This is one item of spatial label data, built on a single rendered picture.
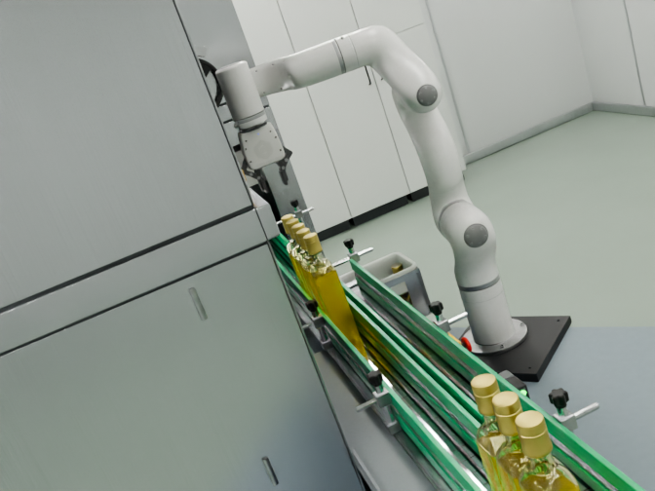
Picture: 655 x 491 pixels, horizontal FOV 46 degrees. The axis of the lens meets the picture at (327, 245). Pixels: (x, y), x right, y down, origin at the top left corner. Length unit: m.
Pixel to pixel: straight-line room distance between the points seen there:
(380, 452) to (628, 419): 0.67
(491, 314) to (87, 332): 1.23
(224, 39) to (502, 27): 4.30
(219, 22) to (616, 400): 1.84
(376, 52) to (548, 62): 5.23
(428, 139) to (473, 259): 0.34
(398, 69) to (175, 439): 1.05
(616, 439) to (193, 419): 0.95
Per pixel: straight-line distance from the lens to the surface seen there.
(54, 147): 1.24
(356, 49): 1.95
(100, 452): 1.39
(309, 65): 1.94
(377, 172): 6.03
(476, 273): 2.13
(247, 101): 1.94
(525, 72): 7.03
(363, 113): 5.94
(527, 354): 2.17
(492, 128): 6.91
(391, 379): 1.68
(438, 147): 2.02
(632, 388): 2.01
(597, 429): 1.89
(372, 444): 1.50
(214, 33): 2.88
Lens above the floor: 1.87
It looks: 18 degrees down
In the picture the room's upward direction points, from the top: 20 degrees counter-clockwise
